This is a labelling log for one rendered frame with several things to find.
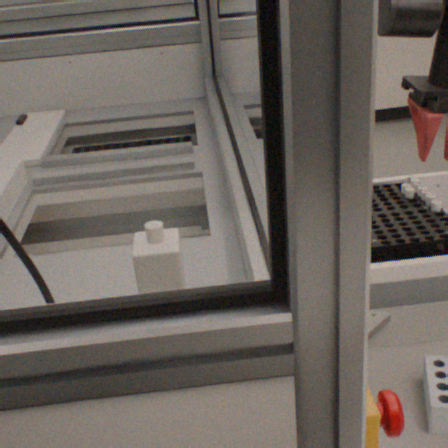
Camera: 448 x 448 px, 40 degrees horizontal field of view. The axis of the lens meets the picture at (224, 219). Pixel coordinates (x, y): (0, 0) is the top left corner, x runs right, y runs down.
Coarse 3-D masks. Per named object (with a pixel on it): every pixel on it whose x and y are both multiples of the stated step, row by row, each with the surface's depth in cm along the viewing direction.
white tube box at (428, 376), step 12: (432, 360) 71; (444, 360) 70; (432, 372) 69; (444, 372) 69; (432, 384) 67; (444, 384) 67; (432, 396) 66; (444, 396) 66; (432, 408) 64; (444, 408) 64; (432, 420) 65; (444, 420) 65; (432, 432) 66; (444, 432) 65
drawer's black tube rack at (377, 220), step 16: (384, 192) 88; (400, 192) 87; (384, 208) 83; (400, 208) 83; (416, 208) 83; (384, 224) 79; (400, 224) 80; (416, 224) 80; (432, 224) 78; (384, 240) 76; (400, 240) 76; (416, 240) 76; (432, 240) 75; (384, 256) 78; (400, 256) 77; (416, 256) 77; (432, 256) 77
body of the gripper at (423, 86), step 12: (444, 48) 71; (432, 60) 73; (444, 60) 71; (432, 72) 73; (444, 72) 71; (408, 84) 74; (420, 84) 73; (432, 84) 73; (444, 84) 72; (420, 96) 71; (432, 96) 72
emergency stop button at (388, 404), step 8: (384, 392) 53; (392, 392) 53; (384, 400) 53; (392, 400) 52; (384, 408) 53; (392, 408) 52; (400, 408) 52; (384, 416) 52; (392, 416) 52; (400, 416) 52; (384, 424) 53; (392, 424) 52; (400, 424) 52; (384, 432) 54; (392, 432) 52; (400, 432) 52
